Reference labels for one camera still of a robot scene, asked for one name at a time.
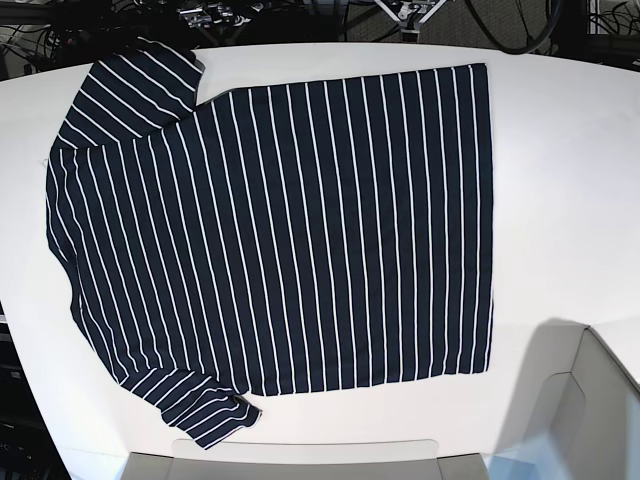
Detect black looped cable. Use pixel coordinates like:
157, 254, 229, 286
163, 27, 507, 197
464, 0, 566, 55

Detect navy white striped T-shirt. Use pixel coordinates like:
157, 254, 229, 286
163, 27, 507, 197
46, 39, 493, 449

